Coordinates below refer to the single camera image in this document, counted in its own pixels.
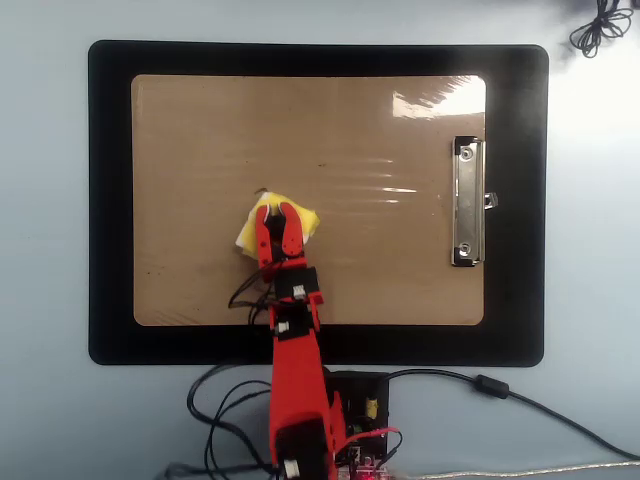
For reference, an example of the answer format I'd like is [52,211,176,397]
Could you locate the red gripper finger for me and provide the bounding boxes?
[277,200,306,262]
[254,203,276,267]

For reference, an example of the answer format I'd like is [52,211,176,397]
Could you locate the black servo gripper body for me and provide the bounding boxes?
[258,256,321,302]

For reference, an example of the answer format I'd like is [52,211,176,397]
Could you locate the yellow sponge with black knob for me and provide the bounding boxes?
[234,191,321,261]

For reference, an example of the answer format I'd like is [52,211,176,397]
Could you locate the brown clipboard board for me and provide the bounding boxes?
[130,73,487,327]

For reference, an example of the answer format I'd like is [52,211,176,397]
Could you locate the black controller board box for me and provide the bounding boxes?
[327,370,392,464]

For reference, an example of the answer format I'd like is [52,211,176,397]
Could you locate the red circuit board with led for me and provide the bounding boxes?
[337,457,397,480]

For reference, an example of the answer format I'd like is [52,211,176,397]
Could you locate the black rectangular desk mat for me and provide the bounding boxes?
[87,39,550,367]

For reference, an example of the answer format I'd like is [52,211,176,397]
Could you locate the silver metal clipboard clip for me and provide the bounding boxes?
[451,134,500,268]

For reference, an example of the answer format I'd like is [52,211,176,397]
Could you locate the thin black servo wires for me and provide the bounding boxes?
[228,267,277,329]

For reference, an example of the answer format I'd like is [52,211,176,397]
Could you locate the black looped base cables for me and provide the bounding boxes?
[164,363,276,480]

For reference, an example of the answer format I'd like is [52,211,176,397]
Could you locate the thin red wire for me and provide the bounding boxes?
[335,427,404,470]

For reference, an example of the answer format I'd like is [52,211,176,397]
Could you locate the black cable with ferrite bead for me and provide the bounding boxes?
[385,368,640,460]

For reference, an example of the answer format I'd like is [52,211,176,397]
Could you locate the silver braided usb cable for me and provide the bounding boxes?
[394,460,640,480]

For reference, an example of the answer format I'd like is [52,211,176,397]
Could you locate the coiled thin black cable bundle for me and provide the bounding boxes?
[569,0,635,59]

